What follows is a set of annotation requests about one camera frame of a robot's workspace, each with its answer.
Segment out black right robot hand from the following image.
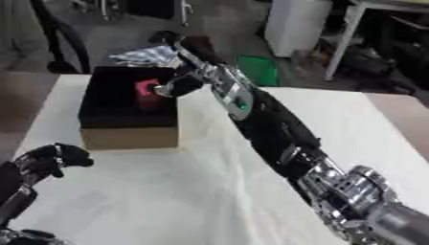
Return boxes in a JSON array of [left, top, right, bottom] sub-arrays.
[[147, 30, 228, 99]]

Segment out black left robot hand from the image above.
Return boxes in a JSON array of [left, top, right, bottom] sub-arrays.
[[11, 142, 96, 187]]

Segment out blue white checked soft cloth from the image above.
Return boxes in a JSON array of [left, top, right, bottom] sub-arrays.
[[105, 44, 185, 69]]

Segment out cardboard box with black inside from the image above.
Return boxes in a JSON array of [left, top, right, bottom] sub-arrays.
[[77, 64, 181, 151]]

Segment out green flat board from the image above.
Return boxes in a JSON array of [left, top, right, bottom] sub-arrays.
[[233, 54, 281, 88]]

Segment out black stand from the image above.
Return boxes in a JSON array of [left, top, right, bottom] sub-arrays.
[[28, 0, 94, 76]]

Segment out white cabinet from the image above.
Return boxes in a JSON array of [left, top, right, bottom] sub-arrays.
[[261, 0, 335, 58]]

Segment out white table frame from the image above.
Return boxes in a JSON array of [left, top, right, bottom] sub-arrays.
[[322, 0, 429, 82]]

